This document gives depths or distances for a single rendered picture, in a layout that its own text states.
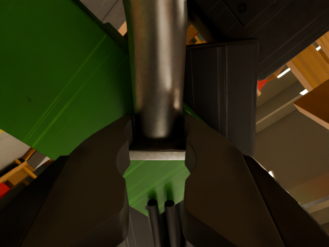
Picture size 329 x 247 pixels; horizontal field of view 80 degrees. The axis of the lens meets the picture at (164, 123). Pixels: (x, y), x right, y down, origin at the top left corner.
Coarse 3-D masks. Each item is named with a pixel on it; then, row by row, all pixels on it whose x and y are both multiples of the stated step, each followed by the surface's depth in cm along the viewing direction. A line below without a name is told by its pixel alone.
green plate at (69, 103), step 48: (0, 0) 11; (48, 0) 11; (0, 48) 12; (48, 48) 12; (96, 48) 12; (0, 96) 14; (48, 96) 14; (96, 96) 14; (48, 144) 16; (144, 192) 19
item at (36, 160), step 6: (126, 36) 23; (30, 150) 32; (36, 150) 32; (24, 156) 33; (30, 156) 33; (36, 156) 32; (42, 156) 32; (30, 162) 33; (36, 162) 33; (42, 162) 33; (36, 168) 34
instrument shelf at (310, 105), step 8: (328, 80) 60; (320, 88) 59; (328, 88) 57; (304, 96) 62; (312, 96) 59; (320, 96) 56; (328, 96) 54; (296, 104) 62; (304, 104) 59; (312, 104) 56; (320, 104) 54; (328, 104) 51; (304, 112) 59; (312, 112) 53; (320, 112) 51; (328, 112) 49; (320, 120) 50; (328, 120) 47; (328, 128) 49
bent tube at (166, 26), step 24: (144, 0) 8; (168, 0) 8; (144, 24) 9; (168, 24) 9; (144, 48) 9; (168, 48) 9; (144, 72) 10; (168, 72) 10; (144, 96) 10; (168, 96) 10; (144, 120) 11; (168, 120) 11; (144, 144) 12; (168, 144) 12
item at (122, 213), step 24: (120, 120) 11; (96, 144) 9; (120, 144) 9; (72, 168) 8; (96, 168) 8; (120, 168) 9; (72, 192) 7; (96, 192) 7; (120, 192) 7; (48, 216) 6; (72, 216) 6; (96, 216) 6; (120, 216) 6; (24, 240) 5; (48, 240) 5; (72, 240) 5; (96, 240) 6; (120, 240) 7
